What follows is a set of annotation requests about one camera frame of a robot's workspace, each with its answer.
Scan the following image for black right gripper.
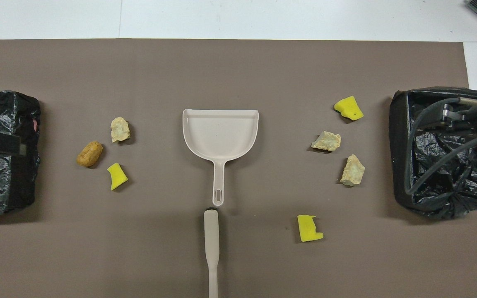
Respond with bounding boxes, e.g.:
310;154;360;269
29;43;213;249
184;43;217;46
416;103;477;130

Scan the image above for yellow sponge piece black dot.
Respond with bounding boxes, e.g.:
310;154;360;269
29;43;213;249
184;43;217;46
333;96;364;121

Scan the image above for brown bread-like foam chunk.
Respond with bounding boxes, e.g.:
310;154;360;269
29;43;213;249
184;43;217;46
76;141;104;168

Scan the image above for cream and orange foam chunk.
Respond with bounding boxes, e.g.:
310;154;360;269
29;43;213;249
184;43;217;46
110;117;131;143

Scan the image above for yellow sponge wedge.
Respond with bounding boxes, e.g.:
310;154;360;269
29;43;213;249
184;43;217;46
107;163;129;191

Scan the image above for beige plastic dustpan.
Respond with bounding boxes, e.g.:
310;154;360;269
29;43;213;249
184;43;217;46
182;109;260;207

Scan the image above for beige hand brush black bristles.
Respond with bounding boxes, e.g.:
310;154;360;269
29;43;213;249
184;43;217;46
204;206;221;298

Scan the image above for black bag-lined bin pink spot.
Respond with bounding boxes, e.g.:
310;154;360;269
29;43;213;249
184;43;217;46
0;90;41;216

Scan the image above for notched yellow sponge piece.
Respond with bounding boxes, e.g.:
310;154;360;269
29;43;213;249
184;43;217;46
297;214;324;243

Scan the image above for brown table mat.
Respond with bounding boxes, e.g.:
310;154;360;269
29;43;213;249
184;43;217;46
0;38;477;298

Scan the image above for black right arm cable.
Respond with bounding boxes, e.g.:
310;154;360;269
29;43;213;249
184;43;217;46
403;96;477;196

